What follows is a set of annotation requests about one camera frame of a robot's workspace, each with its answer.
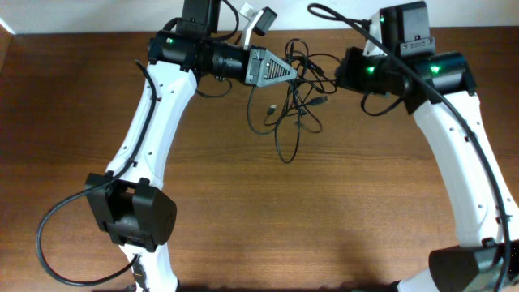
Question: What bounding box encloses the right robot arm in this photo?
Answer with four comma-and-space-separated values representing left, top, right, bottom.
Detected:
336, 1, 518, 291

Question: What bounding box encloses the thin black usb cable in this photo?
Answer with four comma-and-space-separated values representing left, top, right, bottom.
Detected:
273, 37, 342, 165

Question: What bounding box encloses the black cable white plug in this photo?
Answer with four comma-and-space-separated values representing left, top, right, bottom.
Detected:
247, 57, 333, 135

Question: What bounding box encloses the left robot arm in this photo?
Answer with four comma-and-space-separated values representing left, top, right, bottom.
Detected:
86, 1, 296, 291

